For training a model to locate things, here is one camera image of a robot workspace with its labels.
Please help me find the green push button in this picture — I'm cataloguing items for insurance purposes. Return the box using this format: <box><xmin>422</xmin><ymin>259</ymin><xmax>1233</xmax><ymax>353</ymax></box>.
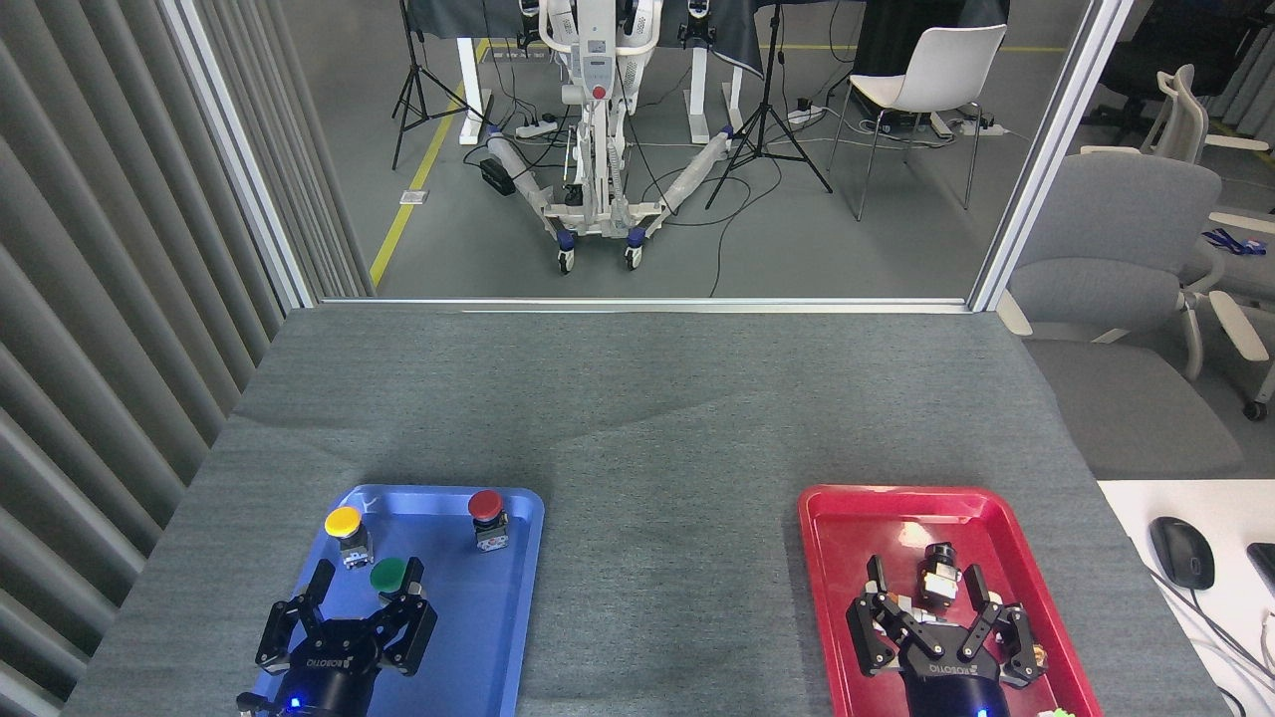
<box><xmin>370</xmin><ymin>557</ymin><xmax>423</xmax><ymax>606</ymax></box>

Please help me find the grey office chair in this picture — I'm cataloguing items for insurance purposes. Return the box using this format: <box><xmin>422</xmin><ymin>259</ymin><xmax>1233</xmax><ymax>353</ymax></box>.
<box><xmin>995</xmin><ymin>151</ymin><xmax>1275</xmax><ymax>422</ymax></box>

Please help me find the blue lanyard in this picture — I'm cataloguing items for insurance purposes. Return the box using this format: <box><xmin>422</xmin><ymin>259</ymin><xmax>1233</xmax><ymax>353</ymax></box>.
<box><xmin>1201</xmin><ymin>227</ymin><xmax>1269</xmax><ymax>257</ymax></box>

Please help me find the blue plastic tray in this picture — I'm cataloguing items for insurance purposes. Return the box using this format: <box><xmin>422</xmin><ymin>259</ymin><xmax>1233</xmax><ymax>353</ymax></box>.
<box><xmin>245</xmin><ymin>484</ymin><xmax>546</xmax><ymax>717</ymax></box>

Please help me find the silver aluminium crossbar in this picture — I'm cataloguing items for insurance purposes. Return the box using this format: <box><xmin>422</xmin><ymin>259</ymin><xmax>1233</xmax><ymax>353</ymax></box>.
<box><xmin>317</xmin><ymin>296</ymin><xmax>973</xmax><ymax>314</ymax></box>

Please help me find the white plastic chair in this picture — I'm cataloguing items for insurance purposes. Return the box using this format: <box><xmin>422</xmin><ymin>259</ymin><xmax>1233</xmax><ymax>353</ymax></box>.
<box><xmin>828</xmin><ymin>24</ymin><xmax>1008</xmax><ymax>222</ymax></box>

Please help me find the silver aluminium post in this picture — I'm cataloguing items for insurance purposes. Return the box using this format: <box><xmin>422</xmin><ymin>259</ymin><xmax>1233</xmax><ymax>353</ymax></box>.
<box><xmin>159</xmin><ymin>0</ymin><xmax>316</xmax><ymax>311</ymax></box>
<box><xmin>967</xmin><ymin>0</ymin><xmax>1136</xmax><ymax>313</ymax></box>

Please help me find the red plastic tray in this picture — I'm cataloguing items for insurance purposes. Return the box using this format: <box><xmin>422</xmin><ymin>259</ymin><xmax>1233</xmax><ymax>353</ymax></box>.
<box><xmin>798</xmin><ymin>485</ymin><xmax>1103</xmax><ymax>717</ymax></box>

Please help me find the yellow push button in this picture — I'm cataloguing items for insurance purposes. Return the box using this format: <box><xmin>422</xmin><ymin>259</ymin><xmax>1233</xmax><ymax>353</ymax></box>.
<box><xmin>325</xmin><ymin>506</ymin><xmax>375</xmax><ymax>571</ymax></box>

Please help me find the black office chair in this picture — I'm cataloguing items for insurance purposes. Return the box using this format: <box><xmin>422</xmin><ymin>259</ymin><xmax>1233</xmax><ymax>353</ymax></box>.
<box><xmin>1080</xmin><ymin>0</ymin><xmax>1275</xmax><ymax>127</ymax></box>

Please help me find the white desk leg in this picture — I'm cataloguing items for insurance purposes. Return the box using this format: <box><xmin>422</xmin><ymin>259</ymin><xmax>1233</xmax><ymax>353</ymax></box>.
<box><xmin>686</xmin><ymin>45</ymin><xmax>745</xmax><ymax>144</ymax></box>
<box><xmin>456</xmin><ymin>36</ymin><xmax>495</xmax><ymax>146</ymax></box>

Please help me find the white wheeled stand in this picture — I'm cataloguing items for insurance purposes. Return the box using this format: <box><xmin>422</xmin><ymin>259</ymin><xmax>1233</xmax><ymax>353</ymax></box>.
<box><xmin>485</xmin><ymin>0</ymin><xmax>738</xmax><ymax>275</ymax></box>

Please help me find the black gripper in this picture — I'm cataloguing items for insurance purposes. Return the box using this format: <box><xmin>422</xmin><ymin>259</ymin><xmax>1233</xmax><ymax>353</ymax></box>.
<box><xmin>847</xmin><ymin>556</ymin><xmax>1047</xmax><ymax>717</ymax></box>
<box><xmin>237</xmin><ymin>558</ymin><xmax>438</xmax><ymax>717</ymax></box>

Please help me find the red push button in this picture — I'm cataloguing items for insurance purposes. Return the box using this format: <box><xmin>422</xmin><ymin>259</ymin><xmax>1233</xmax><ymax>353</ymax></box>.
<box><xmin>468</xmin><ymin>489</ymin><xmax>510</xmax><ymax>553</ymax></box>

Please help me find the black tripod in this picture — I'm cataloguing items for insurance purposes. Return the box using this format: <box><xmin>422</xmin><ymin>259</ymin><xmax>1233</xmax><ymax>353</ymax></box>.
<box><xmin>390</xmin><ymin>0</ymin><xmax>489</xmax><ymax>171</ymax></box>
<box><xmin>704</xmin><ymin>0</ymin><xmax>835</xmax><ymax>211</ymax></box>

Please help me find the black selector switch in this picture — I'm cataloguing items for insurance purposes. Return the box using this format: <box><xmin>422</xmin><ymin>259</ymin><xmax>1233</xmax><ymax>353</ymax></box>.
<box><xmin>916</xmin><ymin>543</ymin><xmax>963</xmax><ymax>608</ymax></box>

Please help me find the white office chair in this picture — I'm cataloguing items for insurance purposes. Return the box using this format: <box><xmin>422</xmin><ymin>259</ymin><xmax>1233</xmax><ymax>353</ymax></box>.
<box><xmin>1080</xmin><ymin>64</ymin><xmax>1272</xmax><ymax>166</ymax></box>

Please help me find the black mouse cable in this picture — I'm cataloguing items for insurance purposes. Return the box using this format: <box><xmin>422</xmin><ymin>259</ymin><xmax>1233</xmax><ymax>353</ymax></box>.
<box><xmin>1144</xmin><ymin>566</ymin><xmax>1275</xmax><ymax>683</ymax></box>

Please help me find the black computer mouse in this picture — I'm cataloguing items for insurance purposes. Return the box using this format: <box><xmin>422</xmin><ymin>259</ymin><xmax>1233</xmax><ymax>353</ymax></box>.
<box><xmin>1149</xmin><ymin>516</ymin><xmax>1216</xmax><ymax>592</ymax></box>

